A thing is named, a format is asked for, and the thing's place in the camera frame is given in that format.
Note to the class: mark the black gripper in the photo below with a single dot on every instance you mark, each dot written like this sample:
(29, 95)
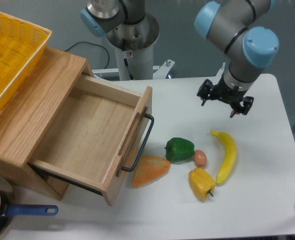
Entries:
(221, 91)

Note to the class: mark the yellow banana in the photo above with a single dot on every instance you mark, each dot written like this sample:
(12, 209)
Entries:
(230, 156)

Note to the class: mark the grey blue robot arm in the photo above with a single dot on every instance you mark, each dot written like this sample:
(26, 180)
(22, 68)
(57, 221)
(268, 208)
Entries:
(228, 27)

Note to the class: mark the brown egg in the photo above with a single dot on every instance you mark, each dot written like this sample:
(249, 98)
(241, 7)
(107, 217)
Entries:
(200, 158)

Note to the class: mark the green bell pepper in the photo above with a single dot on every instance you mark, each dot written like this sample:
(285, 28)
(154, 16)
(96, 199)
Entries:
(179, 149)

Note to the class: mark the yellow bell pepper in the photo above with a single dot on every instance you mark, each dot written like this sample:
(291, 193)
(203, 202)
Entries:
(201, 183)

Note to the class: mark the orange triangular sandwich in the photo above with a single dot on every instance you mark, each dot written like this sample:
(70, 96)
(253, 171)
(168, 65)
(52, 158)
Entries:
(149, 168)

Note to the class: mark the wooden drawer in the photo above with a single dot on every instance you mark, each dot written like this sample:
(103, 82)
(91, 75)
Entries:
(99, 128)

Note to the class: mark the yellow plastic basket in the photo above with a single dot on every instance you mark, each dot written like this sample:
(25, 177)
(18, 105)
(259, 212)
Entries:
(22, 44)

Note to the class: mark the wooden cabinet box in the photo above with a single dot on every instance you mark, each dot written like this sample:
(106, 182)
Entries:
(27, 116)

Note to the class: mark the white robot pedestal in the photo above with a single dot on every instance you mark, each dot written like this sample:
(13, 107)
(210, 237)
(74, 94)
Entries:
(134, 48)

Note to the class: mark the black metal drawer handle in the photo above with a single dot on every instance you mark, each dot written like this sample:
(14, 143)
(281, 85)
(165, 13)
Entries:
(143, 144)

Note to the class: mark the blue handled frying pan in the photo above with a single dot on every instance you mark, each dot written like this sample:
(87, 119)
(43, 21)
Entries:
(9, 210)

